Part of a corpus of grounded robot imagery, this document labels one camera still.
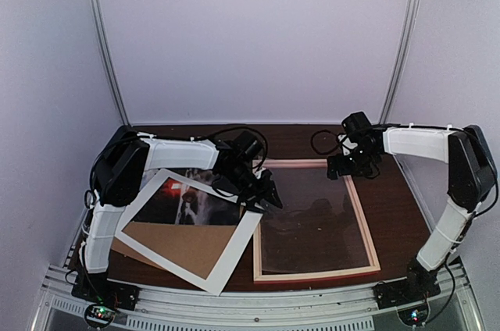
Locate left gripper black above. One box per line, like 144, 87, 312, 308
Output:
222, 164, 284, 215

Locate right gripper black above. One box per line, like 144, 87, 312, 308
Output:
327, 144, 378, 180

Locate white mat board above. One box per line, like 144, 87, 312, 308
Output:
112, 169, 262, 296

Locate pink wooden picture frame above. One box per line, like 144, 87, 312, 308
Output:
253, 159, 380, 284

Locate clear acrylic sheet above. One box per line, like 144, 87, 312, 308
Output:
260, 168, 370, 275

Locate dalmatian dog photo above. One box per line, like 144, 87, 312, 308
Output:
133, 178, 243, 226

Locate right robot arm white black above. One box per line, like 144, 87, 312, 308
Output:
327, 112, 499, 301

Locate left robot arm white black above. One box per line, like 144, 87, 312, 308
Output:
80, 126, 283, 303

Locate brown backing board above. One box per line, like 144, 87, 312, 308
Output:
123, 222, 236, 279

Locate right circuit board with leds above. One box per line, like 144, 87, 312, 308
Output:
398, 304, 430, 327

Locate circuit board with leds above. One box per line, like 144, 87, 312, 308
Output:
84, 304, 116, 328
398, 304, 430, 327

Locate left circuit board with leds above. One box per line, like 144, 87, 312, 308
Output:
84, 304, 116, 328

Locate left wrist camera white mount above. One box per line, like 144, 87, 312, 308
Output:
252, 165, 266, 179

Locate left black cable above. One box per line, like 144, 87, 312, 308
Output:
191, 123, 270, 168

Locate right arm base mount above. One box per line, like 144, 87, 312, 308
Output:
373, 261, 441, 309

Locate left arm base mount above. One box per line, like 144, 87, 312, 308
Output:
71, 269, 139, 311

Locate right aluminium corner post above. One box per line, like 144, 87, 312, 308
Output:
379, 0, 420, 123

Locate aluminium corner post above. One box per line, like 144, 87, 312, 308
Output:
379, 0, 420, 123
89, 0, 130, 125

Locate left aluminium corner post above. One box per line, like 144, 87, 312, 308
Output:
89, 0, 130, 125

